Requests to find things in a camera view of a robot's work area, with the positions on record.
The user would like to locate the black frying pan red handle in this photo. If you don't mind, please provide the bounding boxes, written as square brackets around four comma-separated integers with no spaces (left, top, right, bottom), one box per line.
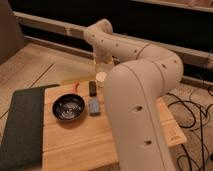
[52,83,85,121]

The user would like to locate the wooden cutting board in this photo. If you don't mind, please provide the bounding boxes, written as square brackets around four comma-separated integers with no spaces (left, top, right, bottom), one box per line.
[42,79,188,171]

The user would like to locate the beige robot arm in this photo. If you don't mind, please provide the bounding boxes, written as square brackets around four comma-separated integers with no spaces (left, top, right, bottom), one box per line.
[83,19,183,171]

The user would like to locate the beige cylindrical gripper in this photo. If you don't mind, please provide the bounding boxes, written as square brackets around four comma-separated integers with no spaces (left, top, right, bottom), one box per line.
[94,56,114,82]

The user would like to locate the wooden shelf rail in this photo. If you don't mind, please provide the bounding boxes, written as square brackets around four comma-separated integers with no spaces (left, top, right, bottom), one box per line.
[14,12,213,70]

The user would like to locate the dark grey mat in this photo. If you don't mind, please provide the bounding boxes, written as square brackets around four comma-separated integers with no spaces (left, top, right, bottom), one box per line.
[0,84,56,171]

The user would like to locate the black cables on floor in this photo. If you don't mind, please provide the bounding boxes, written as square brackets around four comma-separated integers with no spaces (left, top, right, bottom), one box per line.
[163,49,213,171]

